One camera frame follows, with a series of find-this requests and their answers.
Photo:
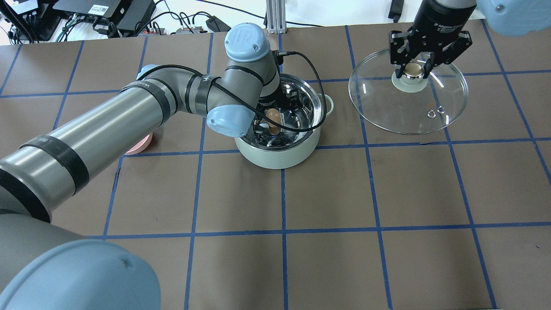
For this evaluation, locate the pink bowl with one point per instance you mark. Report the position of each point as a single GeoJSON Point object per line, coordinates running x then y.
{"type": "Point", "coordinates": [141, 146]}

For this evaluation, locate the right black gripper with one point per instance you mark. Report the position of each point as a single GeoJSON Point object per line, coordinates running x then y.
{"type": "Point", "coordinates": [443, 19]}

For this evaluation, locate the glass pot lid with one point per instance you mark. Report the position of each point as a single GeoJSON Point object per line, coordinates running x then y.
{"type": "Point", "coordinates": [413, 104]}

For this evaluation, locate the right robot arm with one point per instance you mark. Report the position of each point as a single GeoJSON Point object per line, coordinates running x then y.
{"type": "Point", "coordinates": [512, 18]}

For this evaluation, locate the brown egg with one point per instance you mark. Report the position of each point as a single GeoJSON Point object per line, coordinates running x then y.
{"type": "Point", "coordinates": [274, 115]}

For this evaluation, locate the black red computer box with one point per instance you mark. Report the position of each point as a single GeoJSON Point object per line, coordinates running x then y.
{"type": "Point", "coordinates": [127, 15]}

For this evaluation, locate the aluminium frame post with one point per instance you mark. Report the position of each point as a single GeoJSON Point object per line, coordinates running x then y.
{"type": "Point", "coordinates": [275, 17]}

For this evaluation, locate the pale green steel pot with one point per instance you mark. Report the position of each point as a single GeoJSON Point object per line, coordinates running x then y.
{"type": "Point", "coordinates": [288, 148]}

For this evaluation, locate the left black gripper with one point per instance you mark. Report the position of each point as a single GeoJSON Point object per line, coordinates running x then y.
{"type": "Point", "coordinates": [270, 104]}

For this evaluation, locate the black power adapter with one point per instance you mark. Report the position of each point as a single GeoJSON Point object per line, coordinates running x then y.
{"type": "Point", "coordinates": [216, 25]}

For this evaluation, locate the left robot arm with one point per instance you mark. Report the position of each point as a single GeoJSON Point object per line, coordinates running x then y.
{"type": "Point", "coordinates": [45, 267]}

